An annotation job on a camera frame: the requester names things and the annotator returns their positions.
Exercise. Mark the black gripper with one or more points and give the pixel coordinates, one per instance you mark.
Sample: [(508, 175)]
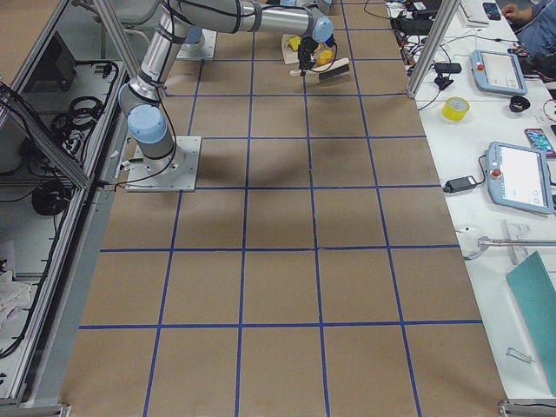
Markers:
[(307, 47)]

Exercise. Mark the yellow green sponge piece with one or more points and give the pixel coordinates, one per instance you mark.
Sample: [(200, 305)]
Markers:
[(294, 43)]

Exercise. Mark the beige plastic dustpan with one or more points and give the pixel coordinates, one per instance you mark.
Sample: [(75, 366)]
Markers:
[(290, 57)]

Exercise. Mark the beige hand brush black bristles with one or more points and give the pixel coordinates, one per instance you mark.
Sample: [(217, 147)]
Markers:
[(325, 72)]

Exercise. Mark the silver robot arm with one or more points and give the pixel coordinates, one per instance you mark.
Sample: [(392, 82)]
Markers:
[(187, 30)]

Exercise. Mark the person hand at desk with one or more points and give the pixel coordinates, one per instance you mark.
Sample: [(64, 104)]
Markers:
[(514, 14)]

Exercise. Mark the yellow tape roll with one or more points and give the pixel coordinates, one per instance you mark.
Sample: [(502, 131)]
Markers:
[(455, 108)]

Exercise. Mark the blue teach pendant far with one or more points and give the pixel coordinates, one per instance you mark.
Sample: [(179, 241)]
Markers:
[(497, 72)]

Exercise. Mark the blue teach pendant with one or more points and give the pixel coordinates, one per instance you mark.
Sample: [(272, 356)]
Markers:
[(518, 177), (497, 72)]

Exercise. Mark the black power adapter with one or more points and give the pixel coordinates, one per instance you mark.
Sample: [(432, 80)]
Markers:
[(461, 184)]

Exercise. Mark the smartphone colourful screen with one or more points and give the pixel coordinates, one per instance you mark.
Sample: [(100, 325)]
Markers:
[(539, 140)]

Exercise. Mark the blue teach pendant near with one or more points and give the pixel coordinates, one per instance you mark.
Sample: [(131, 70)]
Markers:
[(518, 177)]

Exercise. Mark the white desk lamp base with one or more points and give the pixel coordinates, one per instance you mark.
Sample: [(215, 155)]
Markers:
[(469, 239)]

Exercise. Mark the teal folder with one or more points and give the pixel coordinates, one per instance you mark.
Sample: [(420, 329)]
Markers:
[(534, 292)]

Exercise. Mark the white crumpled cloth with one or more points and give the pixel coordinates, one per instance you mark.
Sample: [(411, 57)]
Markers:
[(15, 295)]

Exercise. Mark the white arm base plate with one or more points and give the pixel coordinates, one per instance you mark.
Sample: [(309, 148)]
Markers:
[(175, 172), (199, 45)]

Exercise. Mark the aluminium frame post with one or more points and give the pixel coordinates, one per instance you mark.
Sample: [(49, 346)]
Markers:
[(437, 33)]

